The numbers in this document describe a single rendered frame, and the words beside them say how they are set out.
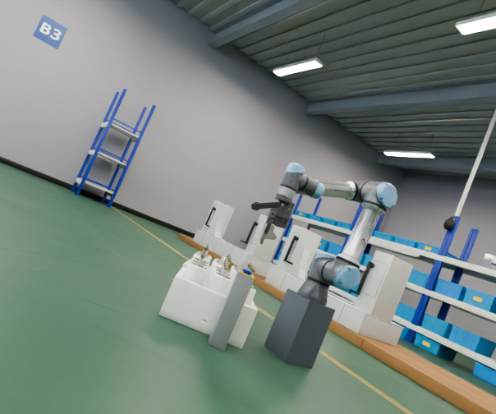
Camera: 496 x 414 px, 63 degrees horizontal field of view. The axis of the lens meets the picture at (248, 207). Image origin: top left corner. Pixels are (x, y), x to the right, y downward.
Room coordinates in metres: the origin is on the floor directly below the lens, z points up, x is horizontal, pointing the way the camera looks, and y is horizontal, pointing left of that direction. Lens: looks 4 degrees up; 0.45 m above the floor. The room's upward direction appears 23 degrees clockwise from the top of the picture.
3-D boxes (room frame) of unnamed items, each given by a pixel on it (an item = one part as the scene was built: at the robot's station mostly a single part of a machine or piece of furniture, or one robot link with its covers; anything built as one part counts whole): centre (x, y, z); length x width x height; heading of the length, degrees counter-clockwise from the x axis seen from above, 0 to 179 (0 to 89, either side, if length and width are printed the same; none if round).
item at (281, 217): (1.69, -0.13, 0.60); 0.09 x 0.08 x 0.12; 93
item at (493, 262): (5.32, -3.43, 1.42); 0.42 x 0.37 x 0.20; 119
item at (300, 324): (2.00, -0.46, 0.15); 0.18 x 0.18 x 0.30; 31
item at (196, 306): (1.98, -0.01, 0.09); 0.39 x 0.39 x 0.18; 3
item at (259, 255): (5.91, -0.05, 0.45); 1.61 x 0.57 x 0.74; 31
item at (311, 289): (2.00, -0.46, 0.35); 0.15 x 0.15 x 0.10
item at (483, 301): (5.39, -3.43, 0.90); 0.50 x 0.38 x 0.21; 122
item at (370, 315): (4.16, -1.11, 0.45); 1.45 x 0.57 x 0.74; 31
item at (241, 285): (1.69, -0.10, 0.16); 0.07 x 0.07 x 0.31; 3
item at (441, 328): (5.77, -3.22, 0.36); 0.50 x 0.38 x 0.21; 121
